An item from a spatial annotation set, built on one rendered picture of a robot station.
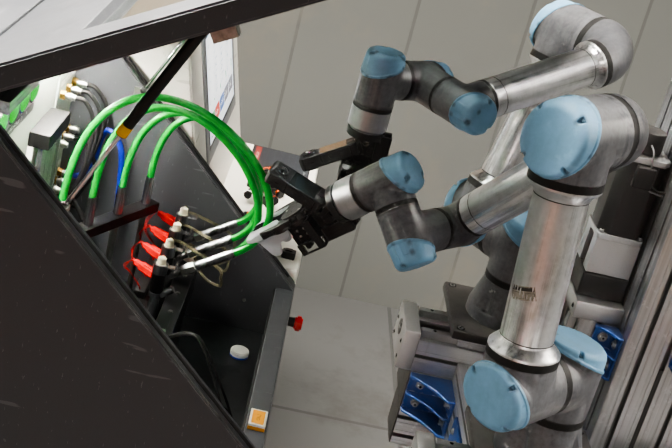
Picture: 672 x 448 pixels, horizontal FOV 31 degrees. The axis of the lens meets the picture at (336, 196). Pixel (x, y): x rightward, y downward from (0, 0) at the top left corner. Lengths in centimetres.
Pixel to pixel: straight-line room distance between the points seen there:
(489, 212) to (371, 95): 33
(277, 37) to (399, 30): 44
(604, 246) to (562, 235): 39
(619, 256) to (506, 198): 29
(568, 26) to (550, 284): 77
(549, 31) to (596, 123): 76
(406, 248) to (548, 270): 29
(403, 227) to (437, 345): 53
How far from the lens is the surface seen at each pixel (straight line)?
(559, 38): 249
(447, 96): 220
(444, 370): 254
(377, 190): 205
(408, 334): 250
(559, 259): 184
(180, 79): 252
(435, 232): 206
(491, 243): 249
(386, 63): 219
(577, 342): 203
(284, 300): 257
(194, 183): 255
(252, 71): 445
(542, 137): 178
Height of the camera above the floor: 213
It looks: 22 degrees down
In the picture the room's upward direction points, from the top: 15 degrees clockwise
